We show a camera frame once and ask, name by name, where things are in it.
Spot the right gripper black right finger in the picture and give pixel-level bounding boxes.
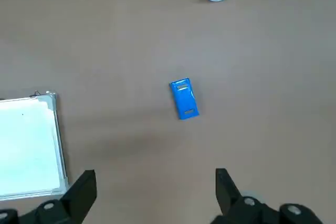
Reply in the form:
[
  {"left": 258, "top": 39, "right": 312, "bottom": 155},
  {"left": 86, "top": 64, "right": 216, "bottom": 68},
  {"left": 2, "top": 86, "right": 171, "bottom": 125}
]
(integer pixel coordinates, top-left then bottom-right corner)
[{"left": 209, "top": 167, "right": 324, "bottom": 224}]

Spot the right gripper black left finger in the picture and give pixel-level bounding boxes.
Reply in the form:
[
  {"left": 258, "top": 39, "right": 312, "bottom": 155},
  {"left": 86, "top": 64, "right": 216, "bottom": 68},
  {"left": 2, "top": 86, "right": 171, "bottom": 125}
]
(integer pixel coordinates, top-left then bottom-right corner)
[{"left": 0, "top": 169, "right": 97, "bottom": 224}]

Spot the blue whiteboard eraser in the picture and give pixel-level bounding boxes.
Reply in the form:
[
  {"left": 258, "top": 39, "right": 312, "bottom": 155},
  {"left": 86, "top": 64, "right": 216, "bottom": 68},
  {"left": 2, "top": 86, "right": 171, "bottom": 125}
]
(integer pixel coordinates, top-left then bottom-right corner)
[{"left": 169, "top": 77, "right": 200, "bottom": 120}]

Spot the silver framed whiteboard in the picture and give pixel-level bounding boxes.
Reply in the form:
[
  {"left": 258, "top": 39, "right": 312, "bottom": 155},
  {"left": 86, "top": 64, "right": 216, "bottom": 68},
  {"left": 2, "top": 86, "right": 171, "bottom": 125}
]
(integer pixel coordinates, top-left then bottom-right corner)
[{"left": 0, "top": 90, "right": 69, "bottom": 201}]

